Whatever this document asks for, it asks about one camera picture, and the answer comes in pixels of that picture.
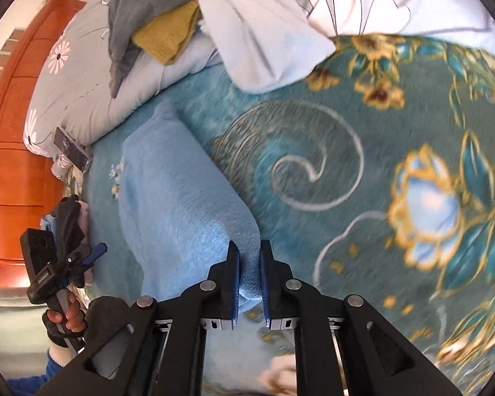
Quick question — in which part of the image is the person's left forearm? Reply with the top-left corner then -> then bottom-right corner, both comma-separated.
4,343 -> 85,396

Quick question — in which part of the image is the mustard knit sweater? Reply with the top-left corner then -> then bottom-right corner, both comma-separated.
132,0 -> 203,66

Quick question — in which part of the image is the blue folded garment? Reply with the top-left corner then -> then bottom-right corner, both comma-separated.
39,214 -> 60,234

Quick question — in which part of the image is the blue sweater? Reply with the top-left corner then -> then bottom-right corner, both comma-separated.
117,101 -> 262,314

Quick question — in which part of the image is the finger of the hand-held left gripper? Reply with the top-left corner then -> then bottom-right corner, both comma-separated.
60,269 -> 88,290
66,243 -> 108,272

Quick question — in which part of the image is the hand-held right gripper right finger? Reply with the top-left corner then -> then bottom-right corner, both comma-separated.
260,239 -> 463,396

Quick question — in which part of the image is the grey sweater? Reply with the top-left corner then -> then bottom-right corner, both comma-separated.
107,0 -> 281,100

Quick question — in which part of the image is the black folded garment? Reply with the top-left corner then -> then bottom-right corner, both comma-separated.
51,196 -> 89,252

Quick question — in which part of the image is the light blue cloth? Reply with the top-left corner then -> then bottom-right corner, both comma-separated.
198,0 -> 335,93

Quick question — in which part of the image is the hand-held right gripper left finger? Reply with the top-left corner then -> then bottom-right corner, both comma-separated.
51,241 -> 242,396

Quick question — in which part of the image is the person's left hand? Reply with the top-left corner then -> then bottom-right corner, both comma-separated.
41,295 -> 87,349

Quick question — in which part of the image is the grey daisy print duvet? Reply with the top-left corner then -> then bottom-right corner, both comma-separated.
22,0 -> 495,182

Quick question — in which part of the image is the orange wooden headboard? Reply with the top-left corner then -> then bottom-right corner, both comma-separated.
0,0 -> 87,289

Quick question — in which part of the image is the teal floral blanket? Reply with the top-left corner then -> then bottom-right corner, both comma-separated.
62,35 -> 495,396

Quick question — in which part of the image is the smartphone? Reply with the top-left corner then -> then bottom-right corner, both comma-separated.
53,127 -> 92,172

